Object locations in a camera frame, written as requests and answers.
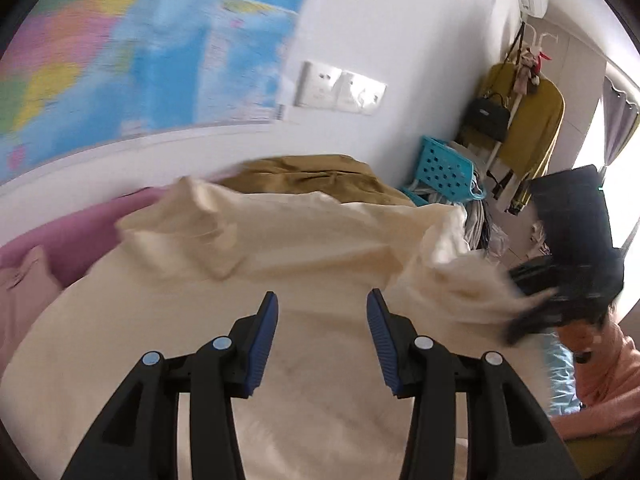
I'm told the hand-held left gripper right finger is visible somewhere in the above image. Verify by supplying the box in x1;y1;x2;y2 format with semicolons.
366;288;583;480

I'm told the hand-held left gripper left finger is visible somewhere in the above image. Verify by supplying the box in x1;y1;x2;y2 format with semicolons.
60;291;279;480

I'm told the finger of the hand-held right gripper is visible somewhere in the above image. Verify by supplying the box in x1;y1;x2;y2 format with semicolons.
506;287;567;347
507;256;560;297

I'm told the cream garment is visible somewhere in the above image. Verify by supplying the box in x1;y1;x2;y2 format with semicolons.
0;177;566;480

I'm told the pile of striped clothes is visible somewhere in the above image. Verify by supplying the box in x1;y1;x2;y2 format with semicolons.
462;195;511;261

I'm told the light blue cloth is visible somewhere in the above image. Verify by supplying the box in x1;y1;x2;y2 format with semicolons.
545;332;581;418

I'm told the mustard yellow coat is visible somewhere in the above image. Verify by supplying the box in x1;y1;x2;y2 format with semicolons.
457;62;566;211

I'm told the grey curtain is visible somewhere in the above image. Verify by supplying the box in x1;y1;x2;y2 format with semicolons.
601;74;640;167

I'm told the white coat rack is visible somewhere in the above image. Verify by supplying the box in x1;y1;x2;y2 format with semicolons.
487;22;556;171

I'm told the black handbag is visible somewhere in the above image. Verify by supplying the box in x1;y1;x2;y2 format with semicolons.
461;92;512;143

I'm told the teal plastic basket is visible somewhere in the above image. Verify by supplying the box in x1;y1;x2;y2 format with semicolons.
400;136;487;206

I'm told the olive green cloth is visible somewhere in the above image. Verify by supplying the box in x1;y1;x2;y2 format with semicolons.
565;432;640;478

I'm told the plush toy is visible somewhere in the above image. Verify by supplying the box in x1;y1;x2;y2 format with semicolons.
515;45;548;93

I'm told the brown jacket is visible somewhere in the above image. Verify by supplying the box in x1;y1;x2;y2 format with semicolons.
215;155;416;207

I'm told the pink garment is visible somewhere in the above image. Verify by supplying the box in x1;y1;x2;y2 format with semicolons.
0;185;171;286

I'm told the pale pink pillow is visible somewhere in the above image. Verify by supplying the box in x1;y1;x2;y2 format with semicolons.
0;245;63;366

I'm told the colourful wall map poster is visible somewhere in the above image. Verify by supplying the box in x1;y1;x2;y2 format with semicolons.
0;0;321;186

